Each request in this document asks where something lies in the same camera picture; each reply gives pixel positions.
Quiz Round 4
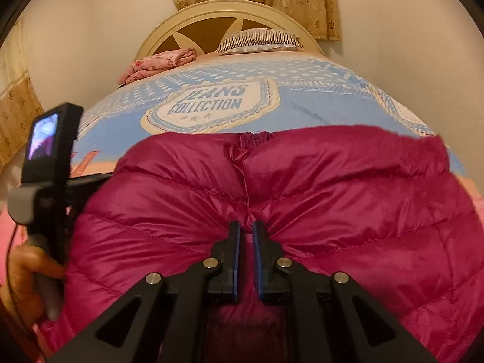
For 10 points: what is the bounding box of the black wrist camera with screen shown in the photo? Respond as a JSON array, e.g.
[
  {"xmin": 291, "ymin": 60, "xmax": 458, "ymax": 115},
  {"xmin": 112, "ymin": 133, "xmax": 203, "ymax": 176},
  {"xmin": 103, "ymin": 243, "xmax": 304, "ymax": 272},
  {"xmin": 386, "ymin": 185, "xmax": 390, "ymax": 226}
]
[{"xmin": 21, "ymin": 103, "xmax": 84, "ymax": 185}]

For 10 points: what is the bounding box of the beige curtain on left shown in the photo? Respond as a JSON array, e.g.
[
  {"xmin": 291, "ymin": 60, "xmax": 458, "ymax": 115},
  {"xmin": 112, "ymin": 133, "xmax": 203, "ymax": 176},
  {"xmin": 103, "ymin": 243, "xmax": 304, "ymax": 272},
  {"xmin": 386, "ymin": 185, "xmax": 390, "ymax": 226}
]
[{"xmin": 0, "ymin": 20, "xmax": 44, "ymax": 170}]

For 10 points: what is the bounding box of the striped pillow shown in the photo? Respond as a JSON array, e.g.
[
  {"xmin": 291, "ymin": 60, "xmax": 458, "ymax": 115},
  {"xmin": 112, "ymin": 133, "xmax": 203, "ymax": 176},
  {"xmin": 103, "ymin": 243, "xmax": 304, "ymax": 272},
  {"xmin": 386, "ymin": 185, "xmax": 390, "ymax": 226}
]
[{"xmin": 217, "ymin": 28, "xmax": 303, "ymax": 55}]

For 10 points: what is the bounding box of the cream wooden headboard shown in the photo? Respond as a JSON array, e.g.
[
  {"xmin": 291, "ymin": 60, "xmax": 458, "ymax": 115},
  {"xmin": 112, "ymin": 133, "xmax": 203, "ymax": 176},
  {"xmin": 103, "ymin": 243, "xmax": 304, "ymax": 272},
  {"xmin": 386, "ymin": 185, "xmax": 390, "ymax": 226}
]
[{"xmin": 136, "ymin": 0, "xmax": 322, "ymax": 60}]

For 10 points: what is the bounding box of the magenta puffer down jacket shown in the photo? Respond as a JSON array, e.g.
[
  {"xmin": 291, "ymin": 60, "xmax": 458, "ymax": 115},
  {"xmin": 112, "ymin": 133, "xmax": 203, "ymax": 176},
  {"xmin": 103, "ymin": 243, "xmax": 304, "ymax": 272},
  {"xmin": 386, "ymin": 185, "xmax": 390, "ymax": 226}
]
[{"xmin": 39, "ymin": 126, "xmax": 483, "ymax": 362}]

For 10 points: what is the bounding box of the person's left hand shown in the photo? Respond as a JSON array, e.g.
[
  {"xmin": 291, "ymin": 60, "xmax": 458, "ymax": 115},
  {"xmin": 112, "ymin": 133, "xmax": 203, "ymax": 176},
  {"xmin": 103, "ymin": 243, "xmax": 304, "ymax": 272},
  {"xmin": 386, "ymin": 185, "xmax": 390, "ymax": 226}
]
[{"xmin": 1, "ymin": 244, "xmax": 64, "ymax": 330}]

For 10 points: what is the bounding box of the folded pink floral blanket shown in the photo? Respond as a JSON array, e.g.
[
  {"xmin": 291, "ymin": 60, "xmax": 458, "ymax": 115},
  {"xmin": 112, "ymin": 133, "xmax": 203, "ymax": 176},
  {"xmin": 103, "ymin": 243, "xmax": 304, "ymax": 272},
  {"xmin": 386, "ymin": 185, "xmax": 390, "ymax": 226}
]
[{"xmin": 117, "ymin": 48, "xmax": 197, "ymax": 86}]

